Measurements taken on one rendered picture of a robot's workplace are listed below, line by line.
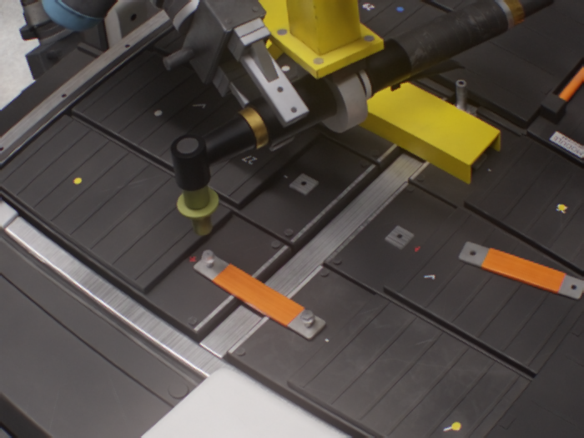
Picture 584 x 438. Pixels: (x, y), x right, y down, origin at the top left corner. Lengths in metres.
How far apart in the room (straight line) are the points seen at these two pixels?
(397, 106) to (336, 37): 0.25
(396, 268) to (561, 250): 0.19
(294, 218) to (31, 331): 0.35
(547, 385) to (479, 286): 0.16
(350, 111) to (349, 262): 0.16
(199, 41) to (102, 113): 0.27
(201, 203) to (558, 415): 0.42
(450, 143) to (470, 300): 0.21
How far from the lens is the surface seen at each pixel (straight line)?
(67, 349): 1.14
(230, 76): 1.28
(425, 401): 1.18
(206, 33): 1.24
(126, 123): 1.48
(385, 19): 1.59
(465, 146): 1.38
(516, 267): 1.28
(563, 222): 1.33
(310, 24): 1.18
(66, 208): 1.40
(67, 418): 1.09
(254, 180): 1.38
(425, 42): 1.30
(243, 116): 1.22
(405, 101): 1.43
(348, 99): 1.23
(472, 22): 1.33
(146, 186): 1.40
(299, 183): 1.38
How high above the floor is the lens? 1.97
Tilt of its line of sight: 47 degrees down
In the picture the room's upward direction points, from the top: 8 degrees counter-clockwise
